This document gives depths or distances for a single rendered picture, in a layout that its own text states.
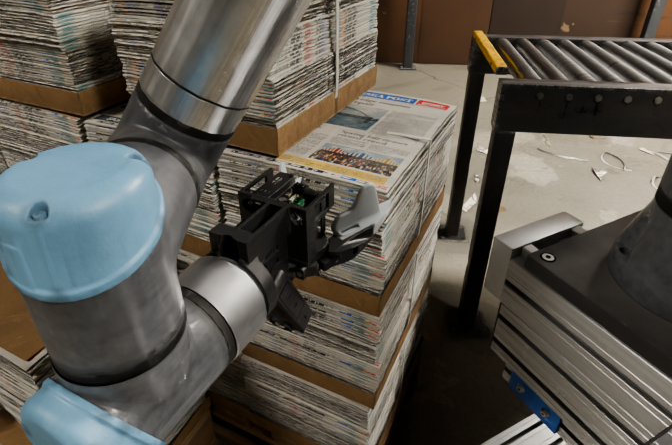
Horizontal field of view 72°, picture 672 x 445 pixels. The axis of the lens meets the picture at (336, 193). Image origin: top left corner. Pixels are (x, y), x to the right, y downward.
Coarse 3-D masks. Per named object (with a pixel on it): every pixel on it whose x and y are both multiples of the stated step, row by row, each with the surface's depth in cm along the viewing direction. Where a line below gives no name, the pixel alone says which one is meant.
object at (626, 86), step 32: (512, 96) 110; (544, 96) 109; (576, 96) 108; (608, 96) 107; (640, 96) 106; (512, 128) 113; (544, 128) 112; (576, 128) 112; (608, 128) 111; (640, 128) 110
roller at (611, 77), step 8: (568, 40) 147; (560, 48) 145; (568, 48) 140; (576, 48) 138; (568, 56) 138; (576, 56) 133; (584, 56) 130; (584, 64) 127; (592, 64) 124; (600, 64) 123; (592, 72) 121; (600, 72) 118; (608, 72) 116; (600, 80) 116; (608, 80) 113; (616, 80) 111
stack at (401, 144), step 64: (0, 128) 94; (64, 128) 84; (320, 128) 78; (384, 128) 78; (448, 128) 86; (384, 192) 60; (192, 256) 87; (384, 256) 66; (320, 320) 79; (384, 320) 75; (256, 384) 97
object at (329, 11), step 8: (328, 0) 71; (328, 8) 72; (328, 16) 72; (328, 24) 73; (328, 32) 73; (328, 40) 74; (328, 48) 74; (328, 56) 74; (328, 64) 75; (328, 72) 75; (328, 80) 76; (328, 88) 76
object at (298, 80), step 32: (128, 0) 67; (160, 0) 64; (320, 0) 68; (128, 32) 69; (320, 32) 71; (128, 64) 72; (288, 64) 64; (320, 64) 72; (256, 96) 64; (288, 96) 66; (320, 96) 75
